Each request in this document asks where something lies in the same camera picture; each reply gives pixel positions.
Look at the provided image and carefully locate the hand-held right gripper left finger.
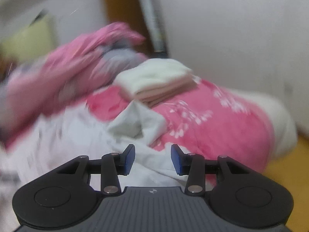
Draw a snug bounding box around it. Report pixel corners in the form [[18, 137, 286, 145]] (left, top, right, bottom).
[[57, 144, 136, 196]]

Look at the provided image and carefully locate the folded cream fleece garment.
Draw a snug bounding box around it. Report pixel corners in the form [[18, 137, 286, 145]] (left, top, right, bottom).
[[114, 58, 201, 108]]

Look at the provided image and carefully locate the pink floral quilt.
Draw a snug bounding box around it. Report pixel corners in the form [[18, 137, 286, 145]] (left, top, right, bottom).
[[0, 22, 148, 151]]

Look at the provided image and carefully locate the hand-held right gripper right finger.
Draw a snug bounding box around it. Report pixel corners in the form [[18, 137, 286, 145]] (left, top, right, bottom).
[[171, 144, 250, 195]]

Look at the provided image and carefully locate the pink floral fleece blanket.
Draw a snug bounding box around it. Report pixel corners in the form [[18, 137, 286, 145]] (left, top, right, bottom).
[[86, 77, 298, 192]]

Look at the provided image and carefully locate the wood framed mirror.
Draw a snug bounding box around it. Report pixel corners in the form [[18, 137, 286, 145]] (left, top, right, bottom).
[[137, 0, 169, 56]]

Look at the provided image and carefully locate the wooden door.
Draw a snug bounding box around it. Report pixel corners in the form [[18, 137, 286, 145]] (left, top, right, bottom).
[[102, 0, 155, 54]]

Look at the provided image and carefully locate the white shirt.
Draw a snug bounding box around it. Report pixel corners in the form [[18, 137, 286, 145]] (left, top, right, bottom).
[[0, 101, 214, 232]]

